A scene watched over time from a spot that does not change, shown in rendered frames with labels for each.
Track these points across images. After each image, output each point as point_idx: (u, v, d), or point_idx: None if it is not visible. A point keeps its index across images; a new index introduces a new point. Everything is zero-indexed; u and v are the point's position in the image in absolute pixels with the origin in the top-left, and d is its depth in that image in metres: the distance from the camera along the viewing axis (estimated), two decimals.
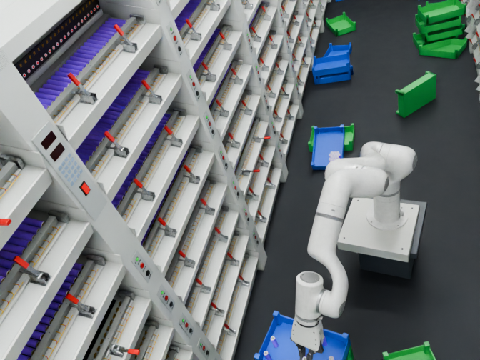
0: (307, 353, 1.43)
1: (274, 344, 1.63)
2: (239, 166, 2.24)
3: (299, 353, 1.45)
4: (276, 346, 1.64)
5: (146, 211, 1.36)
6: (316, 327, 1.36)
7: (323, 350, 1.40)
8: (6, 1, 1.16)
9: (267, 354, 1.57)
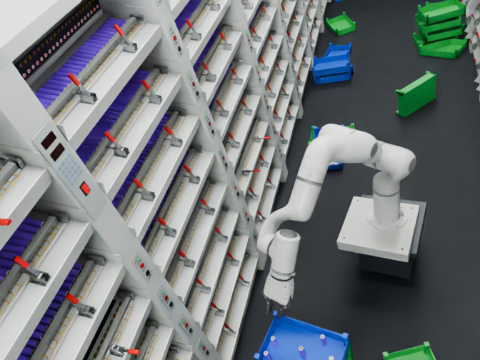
0: (278, 309, 1.52)
1: (274, 344, 1.63)
2: (239, 166, 2.24)
3: (267, 306, 1.55)
4: (276, 346, 1.64)
5: (146, 211, 1.36)
6: (288, 281, 1.46)
7: (293, 306, 1.50)
8: (6, 1, 1.16)
9: (267, 354, 1.57)
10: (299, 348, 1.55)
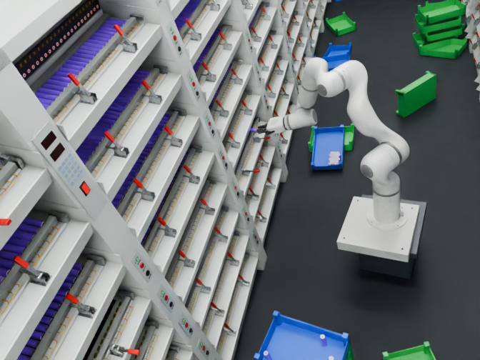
0: None
1: (254, 130, 2.36)
2: (239, 166, 2.24)
3: (261, 132, 2.32)
4: (251, 129, 2.36)
5: (146, 211, 1.36)
6: None
7: None
8: (6, 1, 1.16)
9: (267, 354, 1.57)
10: (247, 137, 2.42)
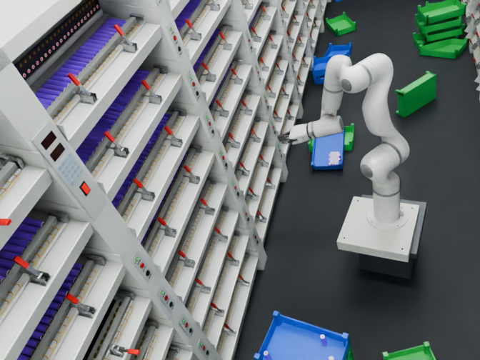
0: (284, 135, 2.17)
1: None
2: (236, 165, 2.24)
3: (283, 134, 2.18)
4: None
5: (146, 211, 1.36)
6: (306, 133, 2.07)
7: (288, 142, 2.12)
8: (6, 1, 1.16)
9: (267, 354, 1.57)
10: None
